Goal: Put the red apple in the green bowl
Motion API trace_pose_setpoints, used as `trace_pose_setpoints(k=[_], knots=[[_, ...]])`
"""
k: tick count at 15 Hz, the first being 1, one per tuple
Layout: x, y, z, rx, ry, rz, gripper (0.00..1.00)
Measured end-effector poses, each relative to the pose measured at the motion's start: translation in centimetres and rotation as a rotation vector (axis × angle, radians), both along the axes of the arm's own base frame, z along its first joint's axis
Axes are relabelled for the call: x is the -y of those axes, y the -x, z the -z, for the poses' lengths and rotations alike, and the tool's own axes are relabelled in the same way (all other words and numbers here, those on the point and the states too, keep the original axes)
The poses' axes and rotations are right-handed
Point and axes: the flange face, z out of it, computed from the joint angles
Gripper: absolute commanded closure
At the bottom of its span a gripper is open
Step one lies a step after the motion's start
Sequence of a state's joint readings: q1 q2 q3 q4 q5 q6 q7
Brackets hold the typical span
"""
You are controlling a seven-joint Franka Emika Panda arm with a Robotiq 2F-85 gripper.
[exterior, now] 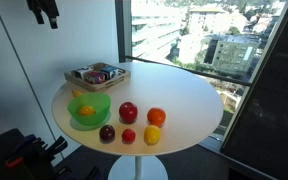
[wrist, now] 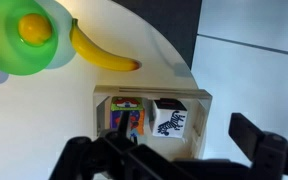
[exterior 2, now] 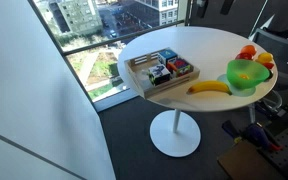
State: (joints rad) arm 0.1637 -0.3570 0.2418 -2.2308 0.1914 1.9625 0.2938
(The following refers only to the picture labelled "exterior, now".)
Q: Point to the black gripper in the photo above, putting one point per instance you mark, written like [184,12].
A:
[44,4]

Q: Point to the red apple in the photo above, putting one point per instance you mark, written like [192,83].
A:
[128,112]

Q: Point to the green plastic bowl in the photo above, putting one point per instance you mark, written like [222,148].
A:
[99,105]

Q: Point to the white black soft cube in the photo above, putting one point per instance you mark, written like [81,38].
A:
[82,72]

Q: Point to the black window mullion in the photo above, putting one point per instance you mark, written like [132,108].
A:
[120,30]

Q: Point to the purple red soft cube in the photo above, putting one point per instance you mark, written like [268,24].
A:
[95,77]

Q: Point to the yellow banana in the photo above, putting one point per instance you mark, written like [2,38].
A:
[77,93]

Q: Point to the blue soft cube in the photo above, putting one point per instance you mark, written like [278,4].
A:
[109,72]

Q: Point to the wooden tray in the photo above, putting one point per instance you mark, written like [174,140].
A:
[117,81]

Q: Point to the small yellow orange fruit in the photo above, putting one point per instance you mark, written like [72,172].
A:
[86,111]

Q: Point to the dark purple plum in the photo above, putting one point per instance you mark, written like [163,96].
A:
[107,133]

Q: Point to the black tool rack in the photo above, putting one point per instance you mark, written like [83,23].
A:
[14,156]

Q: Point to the small red fruit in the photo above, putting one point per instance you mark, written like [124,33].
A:
[128,136]

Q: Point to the yellow lemon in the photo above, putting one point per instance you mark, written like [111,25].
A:
[152,135]

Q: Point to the black window railing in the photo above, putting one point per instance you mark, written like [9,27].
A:
[197,71]

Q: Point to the white table pedestal base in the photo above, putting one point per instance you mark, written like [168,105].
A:
[138,168]

